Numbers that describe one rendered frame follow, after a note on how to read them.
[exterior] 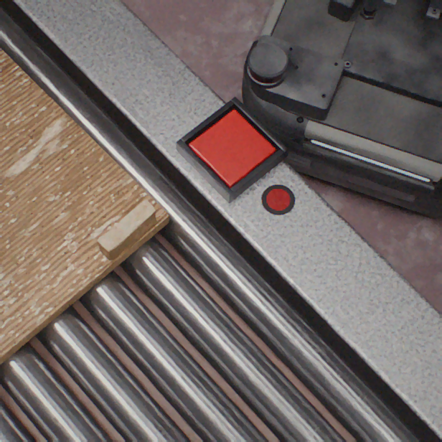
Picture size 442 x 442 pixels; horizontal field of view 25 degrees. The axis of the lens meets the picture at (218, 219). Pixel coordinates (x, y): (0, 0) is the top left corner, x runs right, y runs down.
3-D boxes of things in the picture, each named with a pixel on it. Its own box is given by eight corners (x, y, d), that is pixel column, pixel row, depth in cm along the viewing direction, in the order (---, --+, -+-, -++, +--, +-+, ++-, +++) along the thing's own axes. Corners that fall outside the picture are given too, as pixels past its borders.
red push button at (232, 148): (233, 115, 97) (234, 107, 96) (275, 156, 95) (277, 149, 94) (187, 151, 95) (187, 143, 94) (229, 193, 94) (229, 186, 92)
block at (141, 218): (146, 209, 90) (145, 196, 88) (160, 222, 90) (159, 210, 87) (97, 250, 89) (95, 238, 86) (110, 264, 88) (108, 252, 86)
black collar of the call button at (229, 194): (234, 105, 98) (234, 95, 96) (288, 156, 95) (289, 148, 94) (175, 150, 95) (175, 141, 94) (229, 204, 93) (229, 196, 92)
